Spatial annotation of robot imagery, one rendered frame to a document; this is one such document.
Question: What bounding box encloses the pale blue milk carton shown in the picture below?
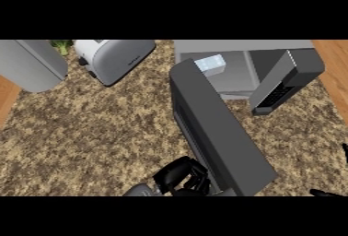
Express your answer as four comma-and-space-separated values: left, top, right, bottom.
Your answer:
194, 53, 228, 79

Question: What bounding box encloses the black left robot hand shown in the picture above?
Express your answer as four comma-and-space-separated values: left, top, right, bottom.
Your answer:
152, 155, 213, 197

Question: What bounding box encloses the white and grey toaster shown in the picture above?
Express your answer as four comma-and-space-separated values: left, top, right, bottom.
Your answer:
73, 39, 158, 88

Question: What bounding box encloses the green broccoli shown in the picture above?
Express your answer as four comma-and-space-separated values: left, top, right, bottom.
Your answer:
48, 39, 76, 57

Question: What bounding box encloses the grey rounded appliance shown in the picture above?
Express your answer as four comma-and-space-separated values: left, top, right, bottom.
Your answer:
0, 39, 70, 94

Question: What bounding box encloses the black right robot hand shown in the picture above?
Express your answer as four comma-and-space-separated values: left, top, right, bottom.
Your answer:
309, 143, 348, 197

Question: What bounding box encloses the dark grey microwave door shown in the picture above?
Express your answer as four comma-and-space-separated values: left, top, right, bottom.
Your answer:
169, 57, 281, 197

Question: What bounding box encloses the grey microwave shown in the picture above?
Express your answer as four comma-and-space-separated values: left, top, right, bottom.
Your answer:
173, 39, 326, 117

